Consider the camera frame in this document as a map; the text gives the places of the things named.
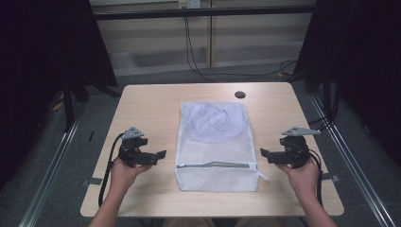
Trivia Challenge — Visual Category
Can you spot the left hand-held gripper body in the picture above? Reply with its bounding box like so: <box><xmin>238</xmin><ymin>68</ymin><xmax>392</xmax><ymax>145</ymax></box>
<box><xmin>117</xmin><ymin>126</ymin><xmax>159</xmax><ymax>167</ymax></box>

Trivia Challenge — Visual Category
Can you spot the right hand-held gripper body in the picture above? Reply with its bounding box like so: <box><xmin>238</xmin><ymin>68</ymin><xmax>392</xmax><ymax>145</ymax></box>
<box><xmin>278</xmin><ymin>126</ymin><xmax>322</xmax><ymax>169</ymax></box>

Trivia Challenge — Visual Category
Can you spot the white mesh laundry bag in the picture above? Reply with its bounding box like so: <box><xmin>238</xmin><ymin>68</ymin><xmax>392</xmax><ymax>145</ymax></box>
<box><xmin>174</xmin><ymin>100</ymin><xmax>270</xmax><ymax>193</ymax></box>

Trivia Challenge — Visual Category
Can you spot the person's left hand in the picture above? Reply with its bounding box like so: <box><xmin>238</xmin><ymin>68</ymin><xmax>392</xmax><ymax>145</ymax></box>
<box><xmin>109</xmin><ymin>157</ymin><xmax>153</xmax><ymax>193</ymax></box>

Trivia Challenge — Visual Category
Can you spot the person's right hand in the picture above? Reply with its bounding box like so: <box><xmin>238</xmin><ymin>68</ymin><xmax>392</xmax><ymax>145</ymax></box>
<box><xmin>276</xmin><ymin>158</ymin><xmax>321</xmax><ymax>198</ymax></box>

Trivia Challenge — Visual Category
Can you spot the grey tape strip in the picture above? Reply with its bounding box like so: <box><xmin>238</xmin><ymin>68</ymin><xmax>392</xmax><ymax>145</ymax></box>
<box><xmin>322</xmin><ymin>173</ymin><xmax>341</xmax><ymax>183</ymax></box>
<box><xmin>80</xmin><ymin>177</ymin><xmax>104</xmax><ymax>187</ymax></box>

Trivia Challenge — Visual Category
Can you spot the pale blue garment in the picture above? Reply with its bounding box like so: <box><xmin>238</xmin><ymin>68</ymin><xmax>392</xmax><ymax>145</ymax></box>
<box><xmin>181</xmin><ymin>101</ymin><xmax>250</xmax><ymax>142</ymax></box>

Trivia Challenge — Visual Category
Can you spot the black metal stand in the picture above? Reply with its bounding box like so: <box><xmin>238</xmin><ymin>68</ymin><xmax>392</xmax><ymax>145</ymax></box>
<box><xmin>61</xmin><ymin>74</ymin><xmax>91</xmax><ymax>133</ymax></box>

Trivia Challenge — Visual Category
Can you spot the black curtain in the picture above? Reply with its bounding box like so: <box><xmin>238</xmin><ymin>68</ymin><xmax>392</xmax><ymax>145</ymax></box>
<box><xmin>292</xmin><ymin>0</ymin><xmax>401</xmax><ymax>166</ymax></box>
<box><xmin>0</xmin><ymin>0</ymin><xmax>118</xmax><ymax>192</ymax></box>

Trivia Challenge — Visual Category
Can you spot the black horizontal bar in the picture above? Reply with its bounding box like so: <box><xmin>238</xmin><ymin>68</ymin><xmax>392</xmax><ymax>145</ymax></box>
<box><xmin>94</xmin><ymin>5</ymin><xmax>317</xmax><ymax>22</ymax></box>

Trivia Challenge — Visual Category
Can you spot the black cable bundle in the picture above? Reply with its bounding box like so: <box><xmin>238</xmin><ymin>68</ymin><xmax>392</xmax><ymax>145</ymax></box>
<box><xmin>306</xmin><ymin>115</ymin><xmax>331</xmax><ymax>136</ymax></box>

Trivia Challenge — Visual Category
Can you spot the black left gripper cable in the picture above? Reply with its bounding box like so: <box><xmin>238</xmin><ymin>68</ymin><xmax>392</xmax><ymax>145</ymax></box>
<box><xmin>97</xmin><ymin>131</ymin><xmax>126</xmax><ymax>208</ymax></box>

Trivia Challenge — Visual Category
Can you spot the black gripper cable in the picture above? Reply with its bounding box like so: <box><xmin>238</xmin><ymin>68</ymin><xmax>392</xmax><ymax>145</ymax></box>
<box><xmin>97</xmin><ymin>131</ymin><xmax>126</xmax><ymax>208</ymax></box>
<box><xmin>307</xmin><ymin>148</ymin><xmax>324</xmax><ymax>206</ymax></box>

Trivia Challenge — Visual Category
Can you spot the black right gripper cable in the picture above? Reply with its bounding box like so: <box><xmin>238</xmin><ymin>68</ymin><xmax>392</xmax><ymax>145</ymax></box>
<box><xmin>307</xmin><ymin>148</ymin><xmax>324</xmax><ymax>206</ymax></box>

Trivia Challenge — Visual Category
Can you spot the metal floor rail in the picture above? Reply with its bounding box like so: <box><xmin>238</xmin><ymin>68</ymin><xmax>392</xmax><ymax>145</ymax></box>
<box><xmin>307</xmin><ymin>93</ymin><xmax>397</xmax><ymax>227</ymax></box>
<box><xmin>18</xmin><ymin>103</ymin><xmax>87</xmax><ymax>227</ymax></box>

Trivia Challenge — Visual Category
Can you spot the black floor cable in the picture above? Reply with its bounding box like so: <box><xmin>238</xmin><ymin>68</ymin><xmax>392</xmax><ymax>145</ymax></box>
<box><xmin>183</xmin><ymin>16</ymin><xmax>298</xmax><ymax>83</ymax></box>

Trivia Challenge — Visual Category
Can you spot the white wall outlet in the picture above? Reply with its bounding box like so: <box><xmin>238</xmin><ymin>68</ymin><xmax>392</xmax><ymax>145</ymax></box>
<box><xmin>178</xmin><ymin>0</ymin><xmax>202</xmax><ymax>9</ymax></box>

